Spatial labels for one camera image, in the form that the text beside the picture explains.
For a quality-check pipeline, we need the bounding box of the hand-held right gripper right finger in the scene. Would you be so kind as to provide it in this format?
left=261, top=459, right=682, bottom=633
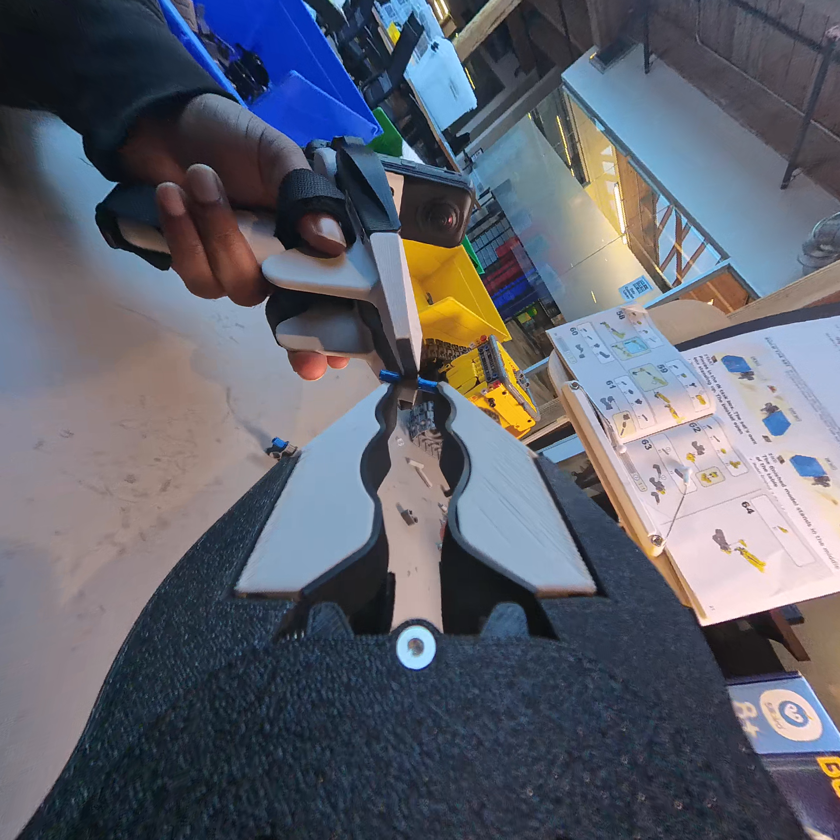
left=436, top=382, right=598, bottom=636

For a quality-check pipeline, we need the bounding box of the blue storage bin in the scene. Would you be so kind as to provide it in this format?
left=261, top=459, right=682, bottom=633
left=157, top=0, right=383, bottom=147

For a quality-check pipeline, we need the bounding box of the white plastic container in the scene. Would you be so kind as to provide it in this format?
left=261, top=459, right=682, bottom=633
left=402, top=36, right=479, bottom=132

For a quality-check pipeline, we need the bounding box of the grey desk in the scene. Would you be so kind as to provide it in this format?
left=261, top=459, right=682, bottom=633
left=0, top=108, right=454, bottom=821

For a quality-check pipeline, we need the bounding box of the white table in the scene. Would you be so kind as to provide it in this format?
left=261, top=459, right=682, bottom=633
left=562, top=45, right=840, bottom=298

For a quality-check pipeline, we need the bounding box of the blue axle pin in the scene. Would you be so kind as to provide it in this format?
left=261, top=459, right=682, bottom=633
left=378, top=369, right=439, bottom=393

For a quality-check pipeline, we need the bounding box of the yellow parts bin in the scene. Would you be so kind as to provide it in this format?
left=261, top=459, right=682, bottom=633
left=402, top=238, right=513, bottom=345

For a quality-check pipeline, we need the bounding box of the person's left hand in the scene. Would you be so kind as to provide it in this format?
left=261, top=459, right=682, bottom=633
left=118, top=92, right=352, bottom=383

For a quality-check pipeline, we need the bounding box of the shelf of coloured bins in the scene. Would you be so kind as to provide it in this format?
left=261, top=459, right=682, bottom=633
left=469, top=190, right=562, bottom=326

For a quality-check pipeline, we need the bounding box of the yellow tracked brick bulldozer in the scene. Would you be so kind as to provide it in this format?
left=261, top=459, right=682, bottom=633
left=403, top=335, right=541, bottom=457

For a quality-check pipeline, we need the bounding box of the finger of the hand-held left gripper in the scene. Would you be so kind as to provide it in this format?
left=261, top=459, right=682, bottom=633
left=369, top=230, right=425, bottom=379

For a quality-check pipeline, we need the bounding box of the instruction booklet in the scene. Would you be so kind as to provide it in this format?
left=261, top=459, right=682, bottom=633
left=546, top=303, right=840, bottom=626

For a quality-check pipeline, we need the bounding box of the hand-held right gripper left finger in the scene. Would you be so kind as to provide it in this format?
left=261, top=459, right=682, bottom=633
left=235, top=382, right=402, bottom=636

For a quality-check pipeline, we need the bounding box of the green storage bin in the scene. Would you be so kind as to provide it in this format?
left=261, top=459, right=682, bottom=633
left=367, top=108, right=404, bottom=157

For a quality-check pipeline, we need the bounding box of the printed toy set box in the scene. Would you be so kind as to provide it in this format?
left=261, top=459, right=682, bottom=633
left=725, top=669, right=840, bottom=840

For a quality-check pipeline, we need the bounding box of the person's left forearm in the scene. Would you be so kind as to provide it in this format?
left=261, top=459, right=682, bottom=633
left=0, top=0, right=240, bottom=185

